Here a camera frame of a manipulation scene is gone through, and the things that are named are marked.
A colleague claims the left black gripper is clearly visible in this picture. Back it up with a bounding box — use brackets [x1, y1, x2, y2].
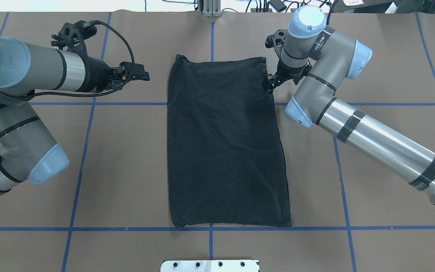
[83, 57, 150, 93]

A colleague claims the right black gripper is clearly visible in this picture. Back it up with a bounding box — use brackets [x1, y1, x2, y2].
[265, 60, 312, 93]

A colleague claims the black graphic t-shirt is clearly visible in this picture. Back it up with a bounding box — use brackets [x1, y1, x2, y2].
[167, 54, 292, 228]

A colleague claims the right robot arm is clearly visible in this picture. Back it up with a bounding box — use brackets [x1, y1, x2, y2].
[278, 13, 435, 227]

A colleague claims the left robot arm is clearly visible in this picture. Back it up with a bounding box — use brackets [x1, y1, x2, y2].
[0, 31, 150, 197]

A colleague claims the left braided camera cable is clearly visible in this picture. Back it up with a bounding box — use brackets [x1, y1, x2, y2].
[0, 21, 136, 182]

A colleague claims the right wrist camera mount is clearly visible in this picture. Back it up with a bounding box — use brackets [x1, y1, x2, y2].
[265, 29, 288, 59]

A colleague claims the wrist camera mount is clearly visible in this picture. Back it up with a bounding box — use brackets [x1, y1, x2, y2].
[51, 20, 97, 57]
[265, 29, 288, 59]

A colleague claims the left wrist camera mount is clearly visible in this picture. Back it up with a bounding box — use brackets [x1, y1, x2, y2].
[51, 20, 97, 57]

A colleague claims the aluminium frame post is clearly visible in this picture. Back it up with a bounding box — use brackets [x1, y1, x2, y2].
[198, 0, 222, 17]

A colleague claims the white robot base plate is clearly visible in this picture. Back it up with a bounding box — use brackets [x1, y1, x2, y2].
[160, 259, 260, 272]

